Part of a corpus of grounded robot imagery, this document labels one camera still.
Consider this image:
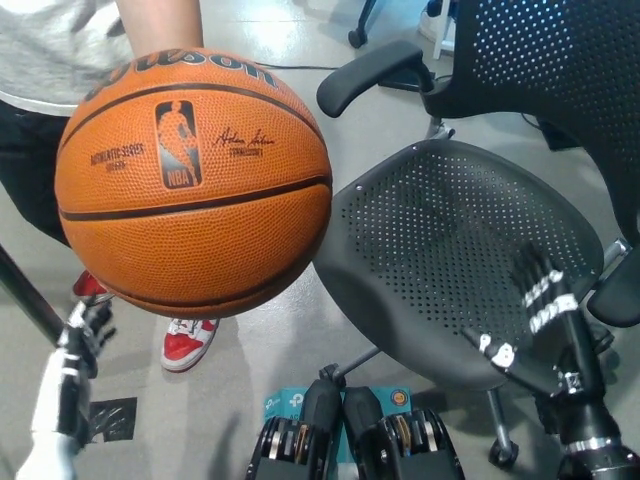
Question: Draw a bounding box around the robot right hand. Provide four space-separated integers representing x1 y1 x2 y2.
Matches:
460 242 626 449

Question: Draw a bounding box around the teal TP-Link box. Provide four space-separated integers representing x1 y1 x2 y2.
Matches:
263 384 414 480

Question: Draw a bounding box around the red and white sneaker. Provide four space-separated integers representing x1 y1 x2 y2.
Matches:
72 269 114 302
160 315 221 374

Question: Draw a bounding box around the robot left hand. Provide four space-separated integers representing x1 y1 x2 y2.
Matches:
30 297 117 446

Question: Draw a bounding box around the person in grey shirt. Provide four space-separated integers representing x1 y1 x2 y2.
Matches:
0 0 136 249

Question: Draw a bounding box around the black floor tape patch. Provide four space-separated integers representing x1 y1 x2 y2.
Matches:
89 397 139 442

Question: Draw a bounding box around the black chair leg with caster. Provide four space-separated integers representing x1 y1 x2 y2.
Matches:
348 0 380 50

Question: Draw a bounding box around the small black floor box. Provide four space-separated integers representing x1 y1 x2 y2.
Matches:
541 118 585 152

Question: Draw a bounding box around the orange Wilson NBA basketball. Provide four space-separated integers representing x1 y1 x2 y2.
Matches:
53 46 334 320

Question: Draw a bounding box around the black perforated office chair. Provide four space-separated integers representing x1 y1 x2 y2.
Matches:
312 0 640 469

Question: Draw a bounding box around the thin black floor cable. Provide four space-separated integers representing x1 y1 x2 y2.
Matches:
254 61 342 72

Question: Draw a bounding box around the black slanted pole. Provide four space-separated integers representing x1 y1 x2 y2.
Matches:
0 244 66 349

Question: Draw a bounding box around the white furniture leg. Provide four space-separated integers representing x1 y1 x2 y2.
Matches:
418 0 459 61

